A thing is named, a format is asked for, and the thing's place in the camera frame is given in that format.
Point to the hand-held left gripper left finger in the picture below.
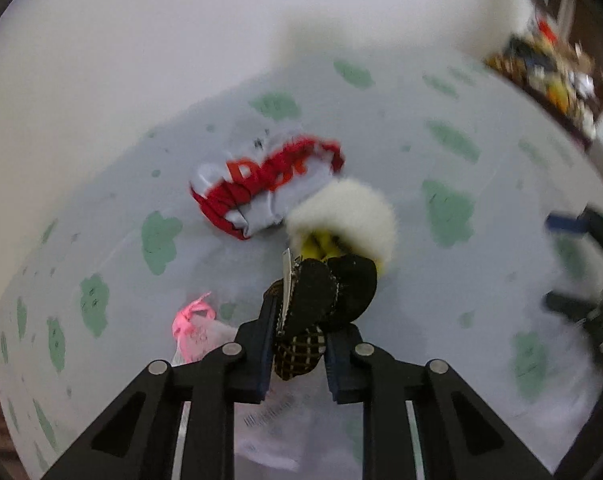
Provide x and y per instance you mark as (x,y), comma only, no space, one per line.
(256,355)

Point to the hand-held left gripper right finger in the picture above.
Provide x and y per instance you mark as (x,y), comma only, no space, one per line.
(339,365)

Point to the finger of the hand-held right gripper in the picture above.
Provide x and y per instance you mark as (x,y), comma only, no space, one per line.
(564,223)
(571,306)

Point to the black bow hair clip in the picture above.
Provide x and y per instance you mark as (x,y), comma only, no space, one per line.
(311,290)

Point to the clear bag with pink ribbon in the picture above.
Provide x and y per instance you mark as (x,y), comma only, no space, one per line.
(201,335)

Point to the red and white cloth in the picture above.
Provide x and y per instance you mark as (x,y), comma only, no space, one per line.
(261,185)

